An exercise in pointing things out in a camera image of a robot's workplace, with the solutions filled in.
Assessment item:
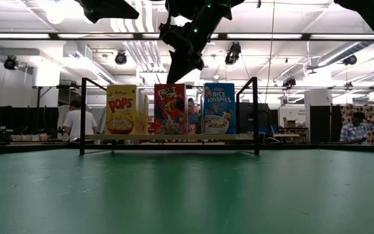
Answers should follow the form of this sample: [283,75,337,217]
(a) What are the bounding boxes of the person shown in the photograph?
[186,97,204,135]
[338,111,374,145]
[62,99,98,143]

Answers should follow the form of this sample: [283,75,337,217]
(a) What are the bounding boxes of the yellow Pops cereal box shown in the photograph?
[140,93,150,135]
[105,84,142,135]

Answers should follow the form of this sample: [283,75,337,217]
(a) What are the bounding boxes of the patterned curtain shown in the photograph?
[340,103,374,146]

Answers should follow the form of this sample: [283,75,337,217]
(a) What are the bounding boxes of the black partition panel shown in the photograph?
[0,106,60,135]
[309,105,340,144]

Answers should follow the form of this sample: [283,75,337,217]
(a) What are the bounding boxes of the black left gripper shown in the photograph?
[75,0,140,23]

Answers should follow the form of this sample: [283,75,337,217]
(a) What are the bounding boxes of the blue Rice Krispies cereal box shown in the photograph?
[201,82,237,135]

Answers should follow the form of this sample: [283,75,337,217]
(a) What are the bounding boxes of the black aluminium table frame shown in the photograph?
[0,142,374,156]

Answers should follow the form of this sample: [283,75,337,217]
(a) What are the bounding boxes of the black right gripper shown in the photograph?
[166,0,243,85]

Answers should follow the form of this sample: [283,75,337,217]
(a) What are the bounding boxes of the black shelf side frame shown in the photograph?
[235,76,260,156]
[79,77,116,156]

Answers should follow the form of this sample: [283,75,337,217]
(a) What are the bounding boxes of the red Froot Loops cereal box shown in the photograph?
[153,83,189,135]

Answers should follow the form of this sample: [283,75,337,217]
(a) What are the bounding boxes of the wooden shelf board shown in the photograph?
[84,133,255,141]

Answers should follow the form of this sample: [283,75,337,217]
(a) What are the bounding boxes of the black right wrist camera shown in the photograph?
[158,21,190,49]

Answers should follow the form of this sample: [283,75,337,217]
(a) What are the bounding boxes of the cardboard box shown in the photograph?
[282,116,298,129]

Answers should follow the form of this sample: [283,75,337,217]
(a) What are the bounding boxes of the black cabinet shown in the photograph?
[232,102,271,135]

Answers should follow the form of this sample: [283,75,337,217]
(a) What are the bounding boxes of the ceiling light strip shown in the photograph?
[227,33,303,40]
[0,32,51,40]
[56,32,132,40]
[310,34,374,40]

